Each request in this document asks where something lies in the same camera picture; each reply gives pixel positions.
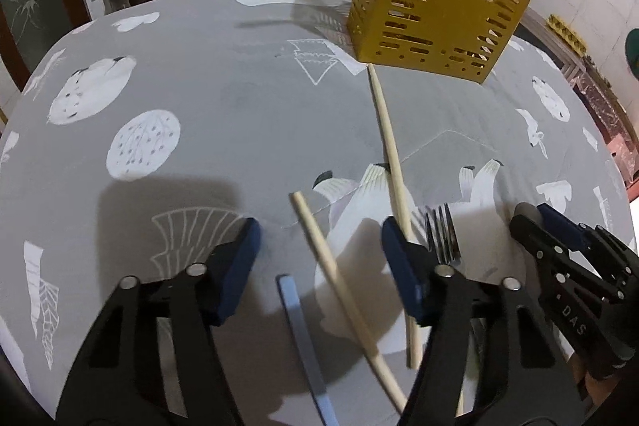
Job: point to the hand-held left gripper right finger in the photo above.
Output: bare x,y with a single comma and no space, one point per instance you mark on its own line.
402,271

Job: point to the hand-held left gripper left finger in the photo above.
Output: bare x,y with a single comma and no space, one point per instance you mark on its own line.
234,274

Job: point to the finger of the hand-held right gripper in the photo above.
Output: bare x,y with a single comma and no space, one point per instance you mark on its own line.
534,239
561,224

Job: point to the wooden chopstick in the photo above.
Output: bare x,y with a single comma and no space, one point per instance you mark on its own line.
339,291
387,126

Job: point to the light blue spatula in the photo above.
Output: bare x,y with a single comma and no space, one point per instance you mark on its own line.
299,331

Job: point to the plastic covered side table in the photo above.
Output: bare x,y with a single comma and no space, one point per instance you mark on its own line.
599,101

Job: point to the grey printed tablecloth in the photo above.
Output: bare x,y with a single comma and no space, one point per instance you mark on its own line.
224,106

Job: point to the green round board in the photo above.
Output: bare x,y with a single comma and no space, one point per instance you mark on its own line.
633,54

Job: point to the yellow egg carton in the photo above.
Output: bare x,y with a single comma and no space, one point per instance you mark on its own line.
566,31

